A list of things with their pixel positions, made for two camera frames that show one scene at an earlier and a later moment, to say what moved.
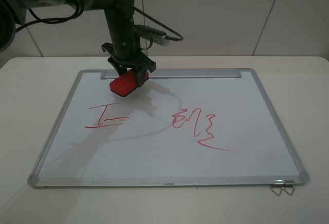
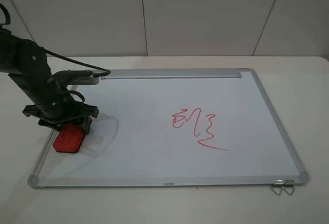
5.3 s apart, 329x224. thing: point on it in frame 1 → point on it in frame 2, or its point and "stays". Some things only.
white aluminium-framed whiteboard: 186,127 stays
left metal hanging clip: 277,182 stays
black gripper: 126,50 → 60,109
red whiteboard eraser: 124,84 → 70,138
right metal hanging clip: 290,183 stays
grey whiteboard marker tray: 185,74 stays
